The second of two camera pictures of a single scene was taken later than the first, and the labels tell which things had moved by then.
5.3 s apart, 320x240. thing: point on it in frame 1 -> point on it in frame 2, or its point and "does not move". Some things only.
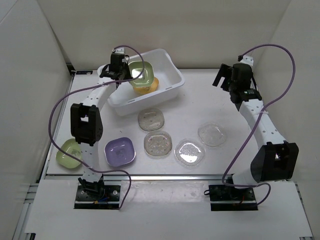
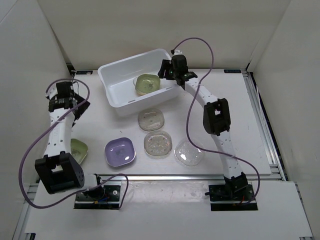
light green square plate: [146, 79] -> [147, 83]
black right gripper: [225, 71] -> [165, 66]
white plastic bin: [124, 99] does not move
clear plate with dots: [158, 143] does not move
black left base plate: [108, 198] does not move
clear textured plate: [212, 134] -> [134, 82]
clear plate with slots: [150, 119] does not move
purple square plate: [119, 151] does not move
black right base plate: [224, 198] does not move
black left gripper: [128, 75] -> [82, 108]
